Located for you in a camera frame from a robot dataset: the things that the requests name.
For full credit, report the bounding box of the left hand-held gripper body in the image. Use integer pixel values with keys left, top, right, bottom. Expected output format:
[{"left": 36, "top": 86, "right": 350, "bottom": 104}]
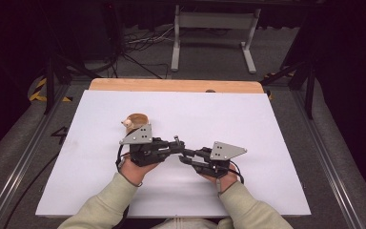
[{"left": 119, "top": 123, "right": 173, "bottom": 168}]

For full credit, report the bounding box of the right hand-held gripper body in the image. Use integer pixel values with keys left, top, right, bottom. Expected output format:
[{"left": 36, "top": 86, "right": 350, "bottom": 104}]
[{"left": 195, "top": 140, "right": 248, "bottom": 179}]

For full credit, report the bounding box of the beige ceramic bear pot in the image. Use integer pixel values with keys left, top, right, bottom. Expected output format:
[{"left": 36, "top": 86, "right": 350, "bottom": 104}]
[{"left": 121, "top": 113, "right": 151, "bottom": 136}]

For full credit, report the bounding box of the person's right hand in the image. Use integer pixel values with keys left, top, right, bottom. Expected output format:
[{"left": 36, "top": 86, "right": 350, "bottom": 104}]
[{"left": 202, "top": 163, "right": 239, "bottom": 194}]

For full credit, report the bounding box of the person's left hand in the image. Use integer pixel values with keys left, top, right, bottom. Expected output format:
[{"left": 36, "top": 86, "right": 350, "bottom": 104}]
[{"left": 119, "top": 156, "right": 160, "bottom": 186}]

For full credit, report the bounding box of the white table sheet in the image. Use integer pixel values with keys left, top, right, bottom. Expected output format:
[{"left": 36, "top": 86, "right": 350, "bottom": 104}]
[{"left": 35, "top": 89, "right": 313, "bottom": 219}]

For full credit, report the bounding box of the person's light clothing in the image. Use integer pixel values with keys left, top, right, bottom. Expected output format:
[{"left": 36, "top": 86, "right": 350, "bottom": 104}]
[{"left": 151, "top": 217, "right": 236, "bottom": 229}]

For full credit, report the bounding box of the black tripod stand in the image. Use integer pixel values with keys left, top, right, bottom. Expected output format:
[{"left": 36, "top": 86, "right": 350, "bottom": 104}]
[
  {"left": 42, "top": 51, "right": 103, "bottom": 115},
  {"left": 260, "top": 60, "right": 317, "bottom": 120}
]

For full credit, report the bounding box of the grey metal stand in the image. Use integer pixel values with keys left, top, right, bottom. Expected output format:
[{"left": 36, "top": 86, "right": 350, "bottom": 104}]
[{"left": 171, "top": 4, "right": 262, "bottom": 74}]

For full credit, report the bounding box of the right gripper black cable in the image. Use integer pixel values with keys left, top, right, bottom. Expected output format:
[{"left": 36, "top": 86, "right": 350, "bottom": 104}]
[{"left": 228, "top": 160, "right": 246, "bottom": 185}]

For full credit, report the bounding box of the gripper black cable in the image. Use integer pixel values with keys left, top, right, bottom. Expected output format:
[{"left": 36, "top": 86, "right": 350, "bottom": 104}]
[
  {"left": 228, "top": 160, "right": 246, "bottom": 185},
  {"left": 115, "top": 127, "right": 144, "bottom": 170}
]

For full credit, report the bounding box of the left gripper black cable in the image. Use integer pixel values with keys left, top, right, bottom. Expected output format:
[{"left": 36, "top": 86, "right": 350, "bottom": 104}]
[{"left": 115, "top": 127, "right": 144, "bottom": 170}]

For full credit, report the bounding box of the bundle of floor cables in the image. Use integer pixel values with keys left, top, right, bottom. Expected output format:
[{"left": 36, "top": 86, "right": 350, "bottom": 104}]
[{"left": 120, "top": 25, "right": 175, "bottom": 80}]

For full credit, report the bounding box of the metal floor rail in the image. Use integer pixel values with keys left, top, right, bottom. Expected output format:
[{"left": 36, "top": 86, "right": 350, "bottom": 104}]
[
  {"left": 290, "top": 90, "right": 366, "bottom": 229},
  {"left": 0, "top": 84, "right": 72, "bottom": 229}
]

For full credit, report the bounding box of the black floor cable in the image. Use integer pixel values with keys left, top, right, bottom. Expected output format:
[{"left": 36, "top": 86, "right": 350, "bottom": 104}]
[{"left": 1, "top": 152, "right": 61, "bottom": 229}]

